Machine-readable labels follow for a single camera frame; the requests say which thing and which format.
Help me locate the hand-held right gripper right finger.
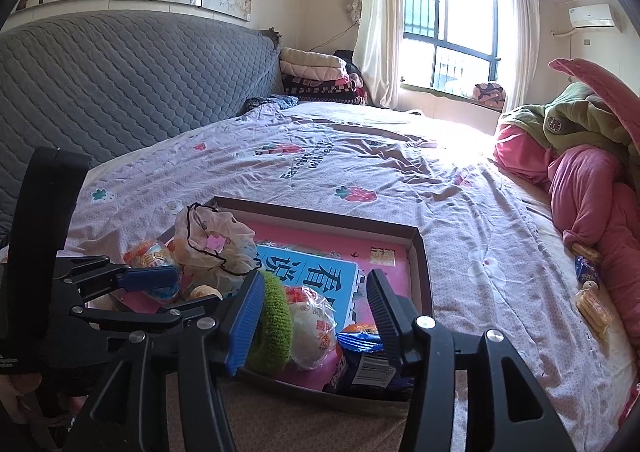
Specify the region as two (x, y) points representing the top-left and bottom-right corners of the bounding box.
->
(366, 268), (566, 452)

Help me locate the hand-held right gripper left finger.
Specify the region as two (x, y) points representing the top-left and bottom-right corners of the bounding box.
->
(65, 269), (267, 452)

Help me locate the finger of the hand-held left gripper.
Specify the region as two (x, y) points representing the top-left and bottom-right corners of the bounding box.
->
(52, 255), (182, 303)
(70, 295), (223, 333)

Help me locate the red snack ball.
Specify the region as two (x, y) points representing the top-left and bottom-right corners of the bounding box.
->
(286, 285), (343, 372)
(123, 239), (182, 305)

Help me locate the green fuzzy scrunchie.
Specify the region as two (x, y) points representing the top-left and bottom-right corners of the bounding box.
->
(245, 271), (297, 374)

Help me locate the blue cookie packet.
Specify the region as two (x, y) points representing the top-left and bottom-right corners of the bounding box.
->
(324, 332), (416, 398)

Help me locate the small beige ball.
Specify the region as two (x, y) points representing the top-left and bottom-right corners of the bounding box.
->
(182, 285), (223, 304)

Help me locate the cream black-trimmed scrunchie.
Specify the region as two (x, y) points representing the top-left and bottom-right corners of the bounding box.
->
(173, 203), (258, 295)

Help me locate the dark cardboard box tray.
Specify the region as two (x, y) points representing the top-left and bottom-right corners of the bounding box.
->
(155, 196), (435, 403)

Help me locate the person's left hand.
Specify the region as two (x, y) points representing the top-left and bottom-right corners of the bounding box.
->
(0, 373), (41, 425)

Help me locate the grey quilted headboard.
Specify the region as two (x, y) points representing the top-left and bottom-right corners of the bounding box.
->
(0, 10), (285, 243)

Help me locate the strawberry printed bed sheet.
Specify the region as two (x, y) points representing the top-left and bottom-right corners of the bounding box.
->
(50, 100), (640, 452)

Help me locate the small blue snack packet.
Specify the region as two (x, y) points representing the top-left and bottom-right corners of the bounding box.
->
(574, 256), (601, 287)

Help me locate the yellow snack packet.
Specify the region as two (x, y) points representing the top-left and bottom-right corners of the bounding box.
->
(574, 281), (615, 338)

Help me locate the small orange snack packet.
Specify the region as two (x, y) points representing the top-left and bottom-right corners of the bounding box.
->
(571, 242), (605, 264)

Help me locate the dark patterned cloth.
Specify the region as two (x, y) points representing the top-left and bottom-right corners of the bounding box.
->
(240, 93), (301, 114)

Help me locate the dark checkered folded blanket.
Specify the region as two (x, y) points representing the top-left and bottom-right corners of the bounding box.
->
(282, 75), (368, 106)

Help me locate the pink quilt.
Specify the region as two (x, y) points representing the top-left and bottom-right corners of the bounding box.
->
(492, 125), (640, 348)

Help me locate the patterned cushion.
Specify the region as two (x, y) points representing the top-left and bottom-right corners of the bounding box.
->
(472, 81), (507, 106)

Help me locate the pink folded blanket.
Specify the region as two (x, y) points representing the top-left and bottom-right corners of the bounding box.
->
(279, 61), (351, 83)

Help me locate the black bag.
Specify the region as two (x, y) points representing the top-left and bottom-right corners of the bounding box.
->
(332, 50), (363, 76)

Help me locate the green blanket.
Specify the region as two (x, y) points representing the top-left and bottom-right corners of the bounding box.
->
(497, 82), (640, 168)

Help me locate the cream folded blanket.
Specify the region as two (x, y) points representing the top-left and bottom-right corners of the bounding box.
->
(280, 47), (348, 70)

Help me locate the cream curtain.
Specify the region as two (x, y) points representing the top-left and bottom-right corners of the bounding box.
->
(500, 0), (543, 113)
(345, 0), (406, 108)

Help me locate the barred window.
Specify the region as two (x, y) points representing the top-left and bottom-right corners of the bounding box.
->
(400, 0), (503, 98)

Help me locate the white air conditioner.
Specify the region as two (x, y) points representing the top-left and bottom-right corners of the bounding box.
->
(567, 4), (616, 30)

